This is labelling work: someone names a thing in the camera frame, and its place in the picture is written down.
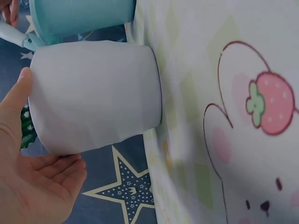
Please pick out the person's right hand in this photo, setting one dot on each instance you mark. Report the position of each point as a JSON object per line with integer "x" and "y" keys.
{"x": 10, "y": 10}

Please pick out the person's left hand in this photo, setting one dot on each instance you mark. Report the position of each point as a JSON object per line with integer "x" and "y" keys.
{"x": 25, "y": 186}

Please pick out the person's right fingers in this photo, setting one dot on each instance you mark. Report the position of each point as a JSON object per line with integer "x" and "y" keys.
{"x": 11, "y": 12}

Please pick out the person's left thumb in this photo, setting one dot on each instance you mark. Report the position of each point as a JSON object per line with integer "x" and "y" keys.
{"x": 22, "y": 88}

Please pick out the person's left fingers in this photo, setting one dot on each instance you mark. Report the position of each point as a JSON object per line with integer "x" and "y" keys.
{"x": 70, "y": 169}

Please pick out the pale white cup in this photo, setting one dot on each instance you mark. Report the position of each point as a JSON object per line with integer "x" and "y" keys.
{"x": 93, "y": 93}

